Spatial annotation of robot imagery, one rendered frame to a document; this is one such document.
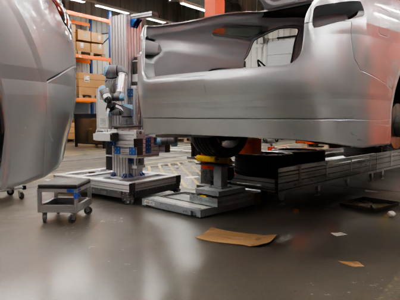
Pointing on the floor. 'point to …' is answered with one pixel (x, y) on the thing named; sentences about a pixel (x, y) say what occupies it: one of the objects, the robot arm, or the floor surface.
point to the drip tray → (378, 204)
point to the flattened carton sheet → (235, 237)
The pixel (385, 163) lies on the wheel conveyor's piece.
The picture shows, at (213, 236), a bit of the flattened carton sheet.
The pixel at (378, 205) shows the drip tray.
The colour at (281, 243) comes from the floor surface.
